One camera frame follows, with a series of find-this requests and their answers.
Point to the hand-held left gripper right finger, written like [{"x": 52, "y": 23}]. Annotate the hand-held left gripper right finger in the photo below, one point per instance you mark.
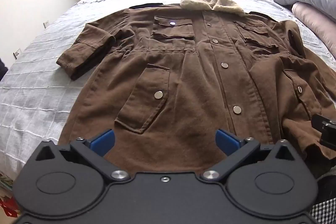
[{"x": 226, "y": 142}]

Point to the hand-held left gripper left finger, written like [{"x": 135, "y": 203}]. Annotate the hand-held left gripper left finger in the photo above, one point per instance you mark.
[{"x": 103, "y": 142}]

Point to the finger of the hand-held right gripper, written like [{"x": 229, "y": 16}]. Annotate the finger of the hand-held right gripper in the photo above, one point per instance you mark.
[{"x": 325, "y": 132}]

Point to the brown jacket with fleece collar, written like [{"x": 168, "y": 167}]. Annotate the brown jacket with fleece collar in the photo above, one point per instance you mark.
[{"x": 189, "y": 77}]

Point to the black white checkered cloth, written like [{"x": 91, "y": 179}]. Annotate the black white checkered cloth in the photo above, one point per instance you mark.
[{"x": 325, "y": 211}]

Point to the bed with grey bedspread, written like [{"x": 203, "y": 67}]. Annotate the bed with grey bedspread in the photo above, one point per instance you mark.
[{"x": 39, "y": 87}]

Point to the colourful printed cloth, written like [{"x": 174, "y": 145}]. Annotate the colourful printed cloth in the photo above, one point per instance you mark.
[{"x": 6, "y": 195}]

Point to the pink pillow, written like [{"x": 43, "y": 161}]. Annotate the pink pillow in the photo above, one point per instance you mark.
[{"x": 316, "y": 20}]

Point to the white wall socket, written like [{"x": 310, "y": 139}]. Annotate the white wall socket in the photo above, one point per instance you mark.
[
  {"x": 46, "y": 23},
  {"x": 17, "y": 53}
]

